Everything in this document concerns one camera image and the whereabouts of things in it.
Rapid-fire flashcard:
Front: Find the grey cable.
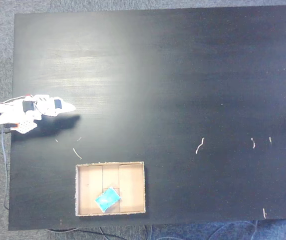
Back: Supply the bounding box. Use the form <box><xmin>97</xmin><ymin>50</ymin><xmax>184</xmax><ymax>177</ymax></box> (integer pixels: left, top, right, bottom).
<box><xmin>0</xmin><ymin>131</ymin><xmax>10</xmax><ymax>211</ymax></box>

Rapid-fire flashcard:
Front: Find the black cable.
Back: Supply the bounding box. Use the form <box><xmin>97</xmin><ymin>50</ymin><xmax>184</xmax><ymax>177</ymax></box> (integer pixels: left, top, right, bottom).
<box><xmin>77</xmin><ymin>226</ymin><xmax>128</xmax><ymax>240</ymax></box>

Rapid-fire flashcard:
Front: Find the open cardboard box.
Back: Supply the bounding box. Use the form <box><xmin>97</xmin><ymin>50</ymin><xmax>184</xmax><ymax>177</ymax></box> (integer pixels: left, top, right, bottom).
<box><xmin>74</xmin><ymin>161</ymin><xmax>147</xmax><ymax>217</ymax></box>

